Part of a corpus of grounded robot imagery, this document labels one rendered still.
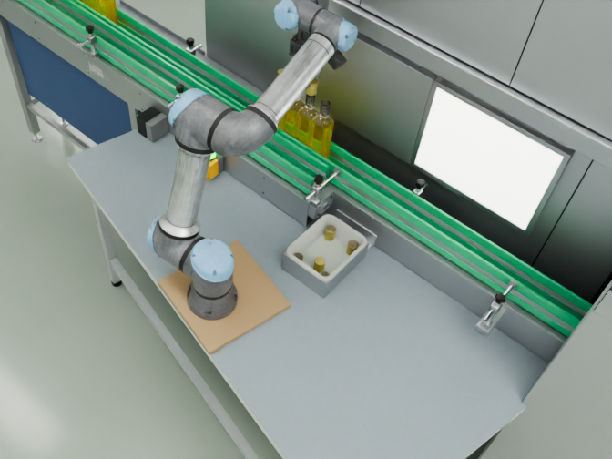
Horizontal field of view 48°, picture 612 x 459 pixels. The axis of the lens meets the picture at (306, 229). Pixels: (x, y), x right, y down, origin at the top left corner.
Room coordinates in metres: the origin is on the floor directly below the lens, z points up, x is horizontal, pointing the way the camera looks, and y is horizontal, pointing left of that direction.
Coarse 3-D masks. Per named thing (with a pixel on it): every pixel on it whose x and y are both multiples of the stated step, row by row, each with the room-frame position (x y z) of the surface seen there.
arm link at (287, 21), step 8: (288, 0) 1.59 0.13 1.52; (296, 0) 1.59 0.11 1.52; (304, 0) 1.60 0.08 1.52; (312, 0) 1.63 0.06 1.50; (280, 8) 1.56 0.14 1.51; (288, 8) 1.56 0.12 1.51; (296, 8) 1.57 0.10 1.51; (304, 8) 1.57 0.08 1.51; (312, 8) 1.57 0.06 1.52; (320, 8) 1.58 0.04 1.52; (280, 16) 1.56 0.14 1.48; (288, 16) 1.55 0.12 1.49; (296, 16) 1.55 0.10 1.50; (304, 16) 1.55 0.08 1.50; (312, 16) 1.55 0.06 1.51; (280, 24) 1.56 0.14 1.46; (288, 24) 1.55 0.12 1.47; (296, 24) 1.55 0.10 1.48; (304, 24) 1.55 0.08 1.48
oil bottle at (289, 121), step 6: (300, 102) 1.70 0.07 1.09; (294, 108) 1.68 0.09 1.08; (288, 114) 1.69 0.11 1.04; (294, 114) 1.68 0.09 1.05; (282, 120) 1.70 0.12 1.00; (288, 120) 1.69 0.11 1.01; (294, 120) 1.68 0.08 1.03; (282, 126) 1.70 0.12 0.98; (288, 126) 1.69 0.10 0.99; (294, 126) 1.68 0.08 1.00; (288, 132) 1.69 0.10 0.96; (294, 132) 1.68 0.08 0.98
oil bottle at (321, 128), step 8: (312, 120) 1.64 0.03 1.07; (320, 120) 1.63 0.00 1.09; (328, 120) 1.64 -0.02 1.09; (312, 128) 1.64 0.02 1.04; (320, 128) 1.62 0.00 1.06; (328, 128) 1.63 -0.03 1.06; (312, 136) 1.64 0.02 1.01; (320, 136) 1.62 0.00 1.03; (328, 136) 1.64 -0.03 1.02; (312, 144) 1.63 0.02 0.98; (320, 144) 1.62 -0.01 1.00; (328, 144) 1.64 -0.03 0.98; (320, 152) 1.62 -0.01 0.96; (328, 152) 1.65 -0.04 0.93
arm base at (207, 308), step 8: (192, 288) 1.11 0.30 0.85; (232, 288) 1.14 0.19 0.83; (192, 296) 1.09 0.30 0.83; (200, 296) 1.08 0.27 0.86; (224, 296) 1.09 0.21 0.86; (232, 296) 1.11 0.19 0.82; (192, 304) 1.08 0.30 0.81; (200, 304) 1.07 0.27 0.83; (208, 304) 1.07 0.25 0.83; (216, 304) 1.07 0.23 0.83; (224, 304) 1.08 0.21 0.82; (232, 304) 1.10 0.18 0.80; (200, 312) 1.06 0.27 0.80; (208, 312) 1.07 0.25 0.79; (216, 312) 1.06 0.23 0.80; (224, 312) 1.07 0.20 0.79
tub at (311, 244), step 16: (320, 224) 1.43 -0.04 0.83; (336, 224) 1.44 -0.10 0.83; (304, 240) 1.36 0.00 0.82; (320, 240) 1.41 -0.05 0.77; (336, 240) 1.42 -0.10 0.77; (288, 256) 1.28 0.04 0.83; (304, 256) 1.34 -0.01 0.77; (320, 256) 1.35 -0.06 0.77; (336, 256) 1.35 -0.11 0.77; (352, 256) 1.31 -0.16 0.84; (336, 272) 1.24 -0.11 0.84
